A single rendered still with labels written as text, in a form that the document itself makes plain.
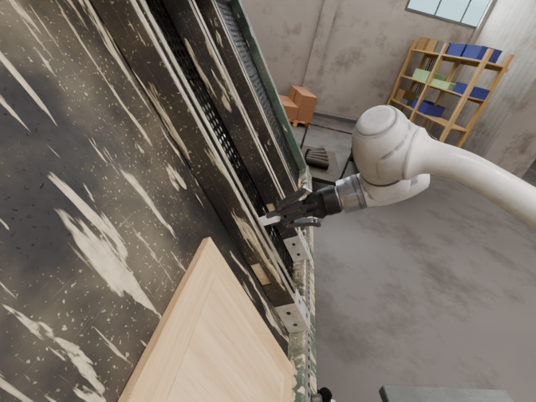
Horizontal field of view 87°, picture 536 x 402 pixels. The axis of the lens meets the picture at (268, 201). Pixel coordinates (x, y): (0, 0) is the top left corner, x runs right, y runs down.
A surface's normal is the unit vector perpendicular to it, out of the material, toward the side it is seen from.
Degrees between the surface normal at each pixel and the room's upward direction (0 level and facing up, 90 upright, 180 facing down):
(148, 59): 90
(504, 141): 90
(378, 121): 49
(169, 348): 54
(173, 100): 90
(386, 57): 90
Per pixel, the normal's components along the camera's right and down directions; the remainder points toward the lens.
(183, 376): 0.90, -0.30
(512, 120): 0.07, 0.53
